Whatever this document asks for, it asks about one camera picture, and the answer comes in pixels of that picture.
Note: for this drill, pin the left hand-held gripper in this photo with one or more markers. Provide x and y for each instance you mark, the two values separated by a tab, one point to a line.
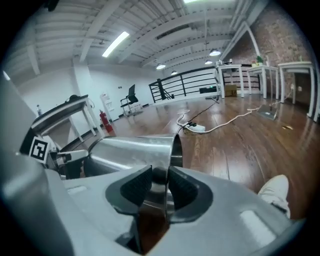
38	150

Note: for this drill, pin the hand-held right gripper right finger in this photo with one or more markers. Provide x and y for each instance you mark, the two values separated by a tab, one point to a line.
225	225

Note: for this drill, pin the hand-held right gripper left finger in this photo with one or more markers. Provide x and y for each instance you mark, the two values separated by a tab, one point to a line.
100	212

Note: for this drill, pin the stainless steel bin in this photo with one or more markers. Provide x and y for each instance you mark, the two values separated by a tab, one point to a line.
130	150

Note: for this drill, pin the red fire extinguisher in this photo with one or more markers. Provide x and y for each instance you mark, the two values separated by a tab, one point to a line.
105	120

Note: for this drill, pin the black-topped white table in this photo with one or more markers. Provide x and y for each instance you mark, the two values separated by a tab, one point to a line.
62	107

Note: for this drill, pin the person's right white shoe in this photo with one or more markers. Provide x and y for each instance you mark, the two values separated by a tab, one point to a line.
275	190

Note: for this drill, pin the clear plastic bottle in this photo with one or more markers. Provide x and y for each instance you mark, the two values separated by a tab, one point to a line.
39	111

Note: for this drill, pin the black bag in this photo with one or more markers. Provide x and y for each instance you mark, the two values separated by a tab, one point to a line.
73	97

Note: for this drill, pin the white water dispenser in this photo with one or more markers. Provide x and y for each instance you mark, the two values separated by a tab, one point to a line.
108	105

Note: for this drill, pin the small white box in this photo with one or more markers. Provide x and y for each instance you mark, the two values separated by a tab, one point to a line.
137	108

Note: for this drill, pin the black office chair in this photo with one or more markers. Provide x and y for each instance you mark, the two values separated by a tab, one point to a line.
131	91

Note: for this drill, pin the black railing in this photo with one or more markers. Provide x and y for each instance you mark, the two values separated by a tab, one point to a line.
158	90

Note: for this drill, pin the small yellow floor scrap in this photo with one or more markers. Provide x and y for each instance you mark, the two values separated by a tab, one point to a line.
287	127

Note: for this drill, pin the metal-base floor stand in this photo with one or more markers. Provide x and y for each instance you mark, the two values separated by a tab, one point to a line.
266	113

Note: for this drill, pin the long fluorescent ceiling light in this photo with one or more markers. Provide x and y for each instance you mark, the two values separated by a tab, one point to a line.
115	44

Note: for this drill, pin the black floor stand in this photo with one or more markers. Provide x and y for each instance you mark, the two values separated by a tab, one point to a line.
212	98

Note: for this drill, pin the round pendant lamp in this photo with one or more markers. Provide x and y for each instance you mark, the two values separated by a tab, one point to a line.
208	62
215	52
161	66
174	73

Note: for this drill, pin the cardboard box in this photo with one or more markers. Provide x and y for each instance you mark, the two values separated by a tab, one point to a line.
230	90

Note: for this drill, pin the black equipment case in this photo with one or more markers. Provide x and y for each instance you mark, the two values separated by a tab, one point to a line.
207	90

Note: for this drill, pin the green potted plant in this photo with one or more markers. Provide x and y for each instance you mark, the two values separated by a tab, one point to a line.
259	60

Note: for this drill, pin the white frame table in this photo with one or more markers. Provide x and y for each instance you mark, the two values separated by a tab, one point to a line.
228	66
295	65
262	68

